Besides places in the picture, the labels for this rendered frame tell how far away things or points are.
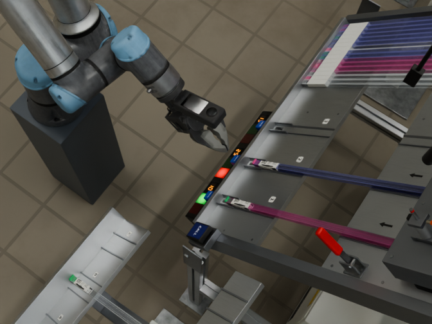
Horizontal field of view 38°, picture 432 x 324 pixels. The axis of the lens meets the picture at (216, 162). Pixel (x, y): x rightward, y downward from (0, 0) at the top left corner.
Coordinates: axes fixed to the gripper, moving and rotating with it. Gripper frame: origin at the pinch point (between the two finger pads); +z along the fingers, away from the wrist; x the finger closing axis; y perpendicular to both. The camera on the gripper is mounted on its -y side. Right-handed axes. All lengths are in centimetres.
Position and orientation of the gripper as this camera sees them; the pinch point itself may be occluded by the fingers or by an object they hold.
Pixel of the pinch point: (225, 147)
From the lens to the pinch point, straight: 144.8
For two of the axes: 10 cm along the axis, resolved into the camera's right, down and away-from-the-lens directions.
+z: 5.8, 6.4, 5.0
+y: -5.8, -1.0, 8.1
